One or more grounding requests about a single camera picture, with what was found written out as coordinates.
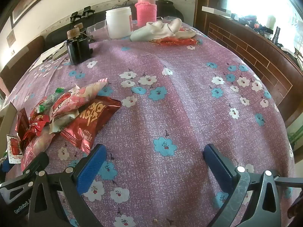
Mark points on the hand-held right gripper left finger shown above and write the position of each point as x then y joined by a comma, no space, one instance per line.
91,167

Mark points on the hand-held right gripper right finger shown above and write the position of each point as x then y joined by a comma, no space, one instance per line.
217,167

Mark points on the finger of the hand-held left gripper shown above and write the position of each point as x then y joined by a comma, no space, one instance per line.
35,164
3,166

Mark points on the pink snack packet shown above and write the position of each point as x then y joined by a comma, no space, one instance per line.
35,146
78,97

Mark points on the red white snack packet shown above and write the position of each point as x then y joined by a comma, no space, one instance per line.
14,150

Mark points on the pile of small candies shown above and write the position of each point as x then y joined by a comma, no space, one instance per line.
35,125

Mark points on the cardboard box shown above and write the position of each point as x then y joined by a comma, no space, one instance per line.
8,123

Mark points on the large red foil snack packet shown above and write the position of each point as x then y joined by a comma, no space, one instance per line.
94,123

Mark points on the white grey snack packet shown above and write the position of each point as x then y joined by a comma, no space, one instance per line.
62,123

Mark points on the purple floral tablecloth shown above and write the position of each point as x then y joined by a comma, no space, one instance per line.
177,113

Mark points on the green striped item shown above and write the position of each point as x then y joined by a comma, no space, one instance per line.
296,134

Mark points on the black pen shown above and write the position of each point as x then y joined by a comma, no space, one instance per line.
48,58

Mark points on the dark sofa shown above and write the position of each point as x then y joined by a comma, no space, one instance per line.
28,49

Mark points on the grey notebook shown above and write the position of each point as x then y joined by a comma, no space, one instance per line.
60,52

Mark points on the black bottle holder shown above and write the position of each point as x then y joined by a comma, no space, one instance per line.
77,50

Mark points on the wooden cabinet with brick pattern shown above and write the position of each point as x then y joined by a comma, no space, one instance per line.
248,49

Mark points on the red foil wrapper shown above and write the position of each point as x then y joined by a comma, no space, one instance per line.
175,41

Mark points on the brown cork bottle top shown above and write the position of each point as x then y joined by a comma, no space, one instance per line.
79,26
73,33

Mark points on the white plastic jar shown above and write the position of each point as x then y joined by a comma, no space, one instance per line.
118,23

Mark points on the clutter of small dark items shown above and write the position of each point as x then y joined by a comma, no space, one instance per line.
260,26

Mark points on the white cloth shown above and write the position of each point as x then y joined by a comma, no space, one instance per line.
156,30

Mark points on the black clamp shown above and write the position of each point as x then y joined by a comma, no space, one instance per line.
75,16
88,11

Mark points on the white shelf board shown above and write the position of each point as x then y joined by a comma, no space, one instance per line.
215,10

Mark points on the pink bottle with knitted sleeve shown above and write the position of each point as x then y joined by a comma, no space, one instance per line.
145,14

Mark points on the black bag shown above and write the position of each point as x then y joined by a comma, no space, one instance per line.
168,8

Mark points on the small wall picture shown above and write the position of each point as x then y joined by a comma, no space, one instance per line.
10,39

